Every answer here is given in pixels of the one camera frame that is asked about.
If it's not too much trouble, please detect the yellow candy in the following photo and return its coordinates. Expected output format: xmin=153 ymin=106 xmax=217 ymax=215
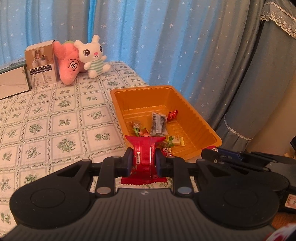
xmin=171 ymin=136 xmax=185 ymax=146

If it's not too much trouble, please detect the red snack packet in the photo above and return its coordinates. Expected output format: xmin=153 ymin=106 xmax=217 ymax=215
xmin=121 ymin=136 xmax=167 ymax=186

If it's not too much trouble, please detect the clear black seaweed packet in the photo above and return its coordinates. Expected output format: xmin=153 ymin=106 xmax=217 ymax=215
xmin=150 ymin=112 xmax=168 ymax=136

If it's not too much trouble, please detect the green-end brown candy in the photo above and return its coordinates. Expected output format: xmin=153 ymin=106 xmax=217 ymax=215
xmin=132 ymin=120 xmax=150 ymax=137

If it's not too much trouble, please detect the small red foil candy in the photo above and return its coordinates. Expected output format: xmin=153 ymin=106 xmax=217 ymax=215
xmin=166 ymin=110 xmax=178 ymax=123

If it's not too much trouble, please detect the orange plastic tray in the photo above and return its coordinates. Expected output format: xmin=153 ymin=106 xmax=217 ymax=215
xmin=110 ymin=85 xmax=223 ymax=161

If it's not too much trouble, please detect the green floral tablecloth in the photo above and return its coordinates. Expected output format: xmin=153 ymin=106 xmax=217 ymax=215
xmin=0 ymin=60 xmax=200 ymax=237

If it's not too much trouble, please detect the grey lace-trim curtain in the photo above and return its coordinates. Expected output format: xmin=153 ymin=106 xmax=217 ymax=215
xmin=216 ymin=1 xmax=295 ymax=151

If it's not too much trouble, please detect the pink star plush toy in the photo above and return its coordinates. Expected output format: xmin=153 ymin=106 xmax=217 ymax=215
xmin=53 ymin=41 xmax=86 ymax=85

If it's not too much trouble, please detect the white bunny plush toy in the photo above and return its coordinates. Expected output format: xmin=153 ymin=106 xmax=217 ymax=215
xmin=74 ymin=35 xmax=111 ymax=79

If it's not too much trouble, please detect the blue star curtain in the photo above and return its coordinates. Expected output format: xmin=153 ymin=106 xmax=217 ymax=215
xmin=1 ymin=1 xmax=264 ymax=126

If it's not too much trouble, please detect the long white cardboard box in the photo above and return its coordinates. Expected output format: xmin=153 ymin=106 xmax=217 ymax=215
xmin=0 ymin=58 xmax=31 ymax=99

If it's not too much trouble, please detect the tall printed product box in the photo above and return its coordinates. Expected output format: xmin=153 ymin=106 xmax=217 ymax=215
xmin=25 ymin=40 xmax=57 ymax=88

